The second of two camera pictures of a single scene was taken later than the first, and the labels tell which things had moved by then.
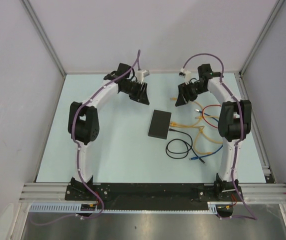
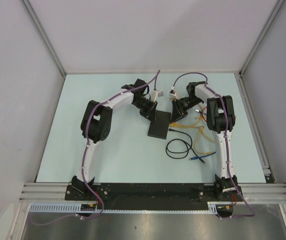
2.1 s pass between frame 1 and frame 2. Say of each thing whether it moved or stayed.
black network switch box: stayed
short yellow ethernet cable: stayed
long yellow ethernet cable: stayed
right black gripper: moved
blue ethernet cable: stayed
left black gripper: moved
